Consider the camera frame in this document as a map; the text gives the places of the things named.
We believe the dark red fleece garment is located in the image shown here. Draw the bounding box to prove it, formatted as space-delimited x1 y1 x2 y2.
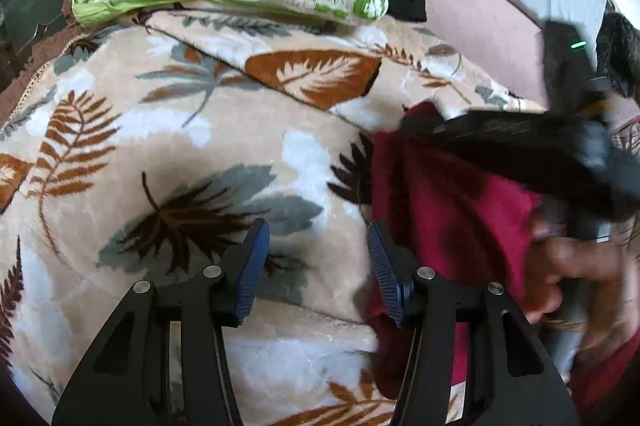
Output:
367 100 640 426

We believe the leaf print fleece blanket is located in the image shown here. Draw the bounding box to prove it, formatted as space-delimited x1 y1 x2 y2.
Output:
0 0 640 426

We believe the pink quilted bedsheet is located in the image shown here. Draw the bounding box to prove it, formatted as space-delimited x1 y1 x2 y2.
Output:
422 0 640 127

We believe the person's right hand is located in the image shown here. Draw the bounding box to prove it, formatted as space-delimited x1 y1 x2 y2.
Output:
525 208 640 352

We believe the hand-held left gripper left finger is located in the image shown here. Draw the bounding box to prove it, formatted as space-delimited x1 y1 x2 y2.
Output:
51 218 271 426

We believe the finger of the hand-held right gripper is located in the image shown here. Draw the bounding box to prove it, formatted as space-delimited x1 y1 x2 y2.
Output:
402 113 586 197

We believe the brown lace-edged bedcover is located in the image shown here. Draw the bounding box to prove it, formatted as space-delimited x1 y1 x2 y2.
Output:
0 0 116 127

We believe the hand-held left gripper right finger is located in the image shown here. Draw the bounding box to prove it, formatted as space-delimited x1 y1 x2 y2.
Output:
365 221 581 426

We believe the dark fuzzy cloth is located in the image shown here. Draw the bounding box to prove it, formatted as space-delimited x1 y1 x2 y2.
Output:
595 10 640 99

